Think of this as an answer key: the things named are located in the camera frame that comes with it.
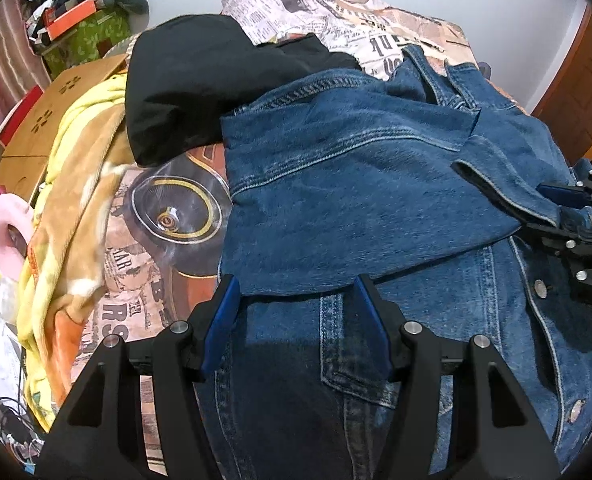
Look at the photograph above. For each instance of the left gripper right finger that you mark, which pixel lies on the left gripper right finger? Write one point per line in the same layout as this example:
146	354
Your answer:
495	431

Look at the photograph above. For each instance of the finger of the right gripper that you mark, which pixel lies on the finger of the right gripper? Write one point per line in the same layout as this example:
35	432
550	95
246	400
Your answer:
571	196

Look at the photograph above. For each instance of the blue denim jacket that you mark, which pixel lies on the blue denim jacket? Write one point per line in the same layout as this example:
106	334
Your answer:
504	153

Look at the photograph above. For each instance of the brown wooden door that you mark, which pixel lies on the brown wooden door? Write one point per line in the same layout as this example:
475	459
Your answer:
566	107

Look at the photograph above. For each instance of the newspaper print bed quilt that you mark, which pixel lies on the newspaper print bed quilt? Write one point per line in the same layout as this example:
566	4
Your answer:
226	209

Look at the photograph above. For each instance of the bamboo lap desk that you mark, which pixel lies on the bamboo lap desk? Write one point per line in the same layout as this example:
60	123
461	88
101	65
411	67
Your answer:
24	160

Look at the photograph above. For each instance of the yellow duck plush blanket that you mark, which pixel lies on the yellow duck plush blanket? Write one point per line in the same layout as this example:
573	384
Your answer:
62	277

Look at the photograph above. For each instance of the red box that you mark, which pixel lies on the red box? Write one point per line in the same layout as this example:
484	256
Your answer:
17	114

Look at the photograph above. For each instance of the black folded garment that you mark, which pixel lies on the black folded garment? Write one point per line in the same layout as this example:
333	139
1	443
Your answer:
185	74

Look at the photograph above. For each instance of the striped red curtain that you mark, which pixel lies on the striped red curtain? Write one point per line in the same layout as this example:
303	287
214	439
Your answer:
1	75

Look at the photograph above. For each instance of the green storage box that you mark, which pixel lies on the green storage box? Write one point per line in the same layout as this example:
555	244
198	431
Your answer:
88	41

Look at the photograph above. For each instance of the orange shoe box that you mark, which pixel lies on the orange shoe box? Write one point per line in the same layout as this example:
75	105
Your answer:
56	27

